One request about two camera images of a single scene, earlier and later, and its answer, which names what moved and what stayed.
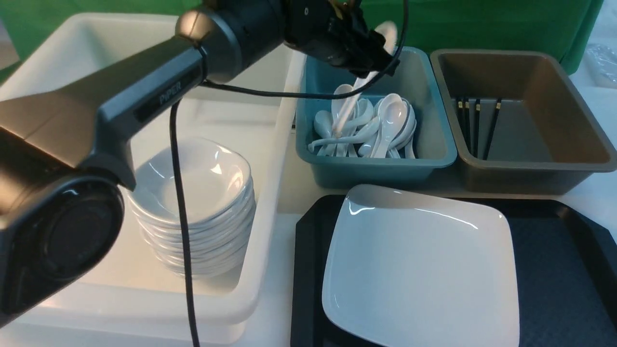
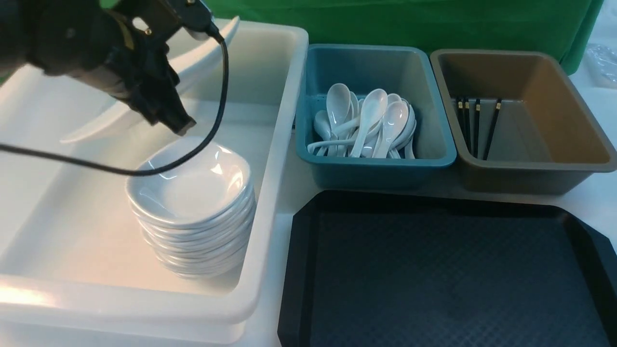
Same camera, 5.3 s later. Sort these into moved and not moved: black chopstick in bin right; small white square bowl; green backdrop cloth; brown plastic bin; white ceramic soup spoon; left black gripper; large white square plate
Moved: large white square plate; white ceramic soup spoon; left black gripper
Not moved: brown plastic bin; small white square bowl; black chopstick in bin right; green backdrop cloth
